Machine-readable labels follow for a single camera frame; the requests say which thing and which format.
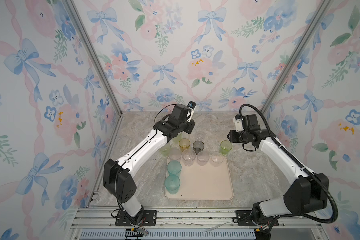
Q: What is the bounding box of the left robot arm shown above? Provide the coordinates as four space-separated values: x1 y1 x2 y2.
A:
103 101 196 226

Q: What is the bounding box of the clear cup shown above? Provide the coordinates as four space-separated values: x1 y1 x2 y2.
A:
182 149 197 167
197 151 210 166
169 148 182 161
210 152 224 167

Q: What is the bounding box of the black corrugated cable conduit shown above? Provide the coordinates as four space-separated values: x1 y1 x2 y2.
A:
239 103 339 224

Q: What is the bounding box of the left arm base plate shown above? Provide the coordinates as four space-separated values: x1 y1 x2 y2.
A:
115 210 158 228

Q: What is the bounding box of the right aluminium corner post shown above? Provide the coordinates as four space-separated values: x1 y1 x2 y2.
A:
261 0 333 114

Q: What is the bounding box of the beige rectangular tray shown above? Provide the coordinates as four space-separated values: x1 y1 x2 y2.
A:
165 157 234 201

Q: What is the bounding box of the aluminium corner post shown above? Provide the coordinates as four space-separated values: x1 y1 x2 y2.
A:
261 0 333 114
61 0 123 116

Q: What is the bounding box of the small green cup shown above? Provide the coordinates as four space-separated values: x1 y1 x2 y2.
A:
160 144 171 157

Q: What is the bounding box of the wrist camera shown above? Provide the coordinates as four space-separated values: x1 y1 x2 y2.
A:
187 101 196 122
233 115 244 132

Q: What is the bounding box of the yellow cup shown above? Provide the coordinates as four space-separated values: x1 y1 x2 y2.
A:
179 138 191 152

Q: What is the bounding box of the left aluminium corner post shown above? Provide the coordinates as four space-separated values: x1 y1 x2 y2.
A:
61 0 123 116

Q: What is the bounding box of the tall light green cup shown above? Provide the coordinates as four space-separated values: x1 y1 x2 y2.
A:
172 133 182 144

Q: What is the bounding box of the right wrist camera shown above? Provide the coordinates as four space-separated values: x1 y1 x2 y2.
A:
233 115 244 132

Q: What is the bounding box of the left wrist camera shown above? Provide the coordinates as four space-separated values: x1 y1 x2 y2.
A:
187 101 196 122

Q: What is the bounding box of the aluminium frame rail base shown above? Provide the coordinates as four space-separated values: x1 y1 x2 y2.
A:
65 207 329 240

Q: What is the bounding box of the grey smoky cup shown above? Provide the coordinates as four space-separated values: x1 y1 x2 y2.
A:
193 141 205 155

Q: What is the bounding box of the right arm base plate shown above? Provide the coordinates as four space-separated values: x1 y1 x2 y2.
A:
233 210 279 228

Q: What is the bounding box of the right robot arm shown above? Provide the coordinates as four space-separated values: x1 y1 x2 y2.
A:
227 114 329 226

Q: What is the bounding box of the teal cup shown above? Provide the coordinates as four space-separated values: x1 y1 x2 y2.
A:
167 161 182 177
165 175 181 195

